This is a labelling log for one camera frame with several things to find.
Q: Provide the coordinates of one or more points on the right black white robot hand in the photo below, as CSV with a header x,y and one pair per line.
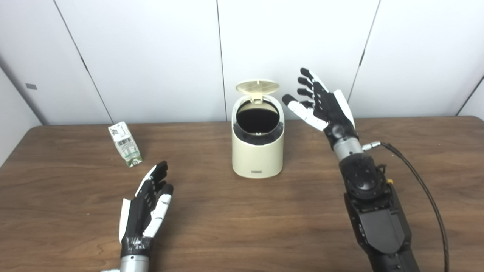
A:
x,y
334,113

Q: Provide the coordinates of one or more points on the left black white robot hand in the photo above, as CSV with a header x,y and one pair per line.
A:
x,y
140,215

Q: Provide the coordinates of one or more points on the white green milk carton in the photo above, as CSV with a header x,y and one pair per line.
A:
x,y
126,145

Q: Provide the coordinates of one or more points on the cream round bin lid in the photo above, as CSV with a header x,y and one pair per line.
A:
x,y
258,86

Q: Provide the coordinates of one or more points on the cream-colored desktop bin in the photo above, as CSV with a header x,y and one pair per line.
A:
x,y
258,158

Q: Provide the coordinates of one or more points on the black bin liner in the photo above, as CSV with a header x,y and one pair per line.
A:
x,y
258,121

